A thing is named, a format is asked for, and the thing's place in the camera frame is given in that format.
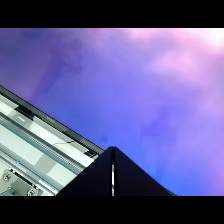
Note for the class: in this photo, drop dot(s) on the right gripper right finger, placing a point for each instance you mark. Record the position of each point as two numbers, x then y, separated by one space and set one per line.
133 181

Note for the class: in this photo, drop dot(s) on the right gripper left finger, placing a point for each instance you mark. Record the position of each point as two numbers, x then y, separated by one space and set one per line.
96 180

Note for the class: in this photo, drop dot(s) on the silver frame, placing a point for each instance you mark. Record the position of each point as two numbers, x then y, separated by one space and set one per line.
33 140

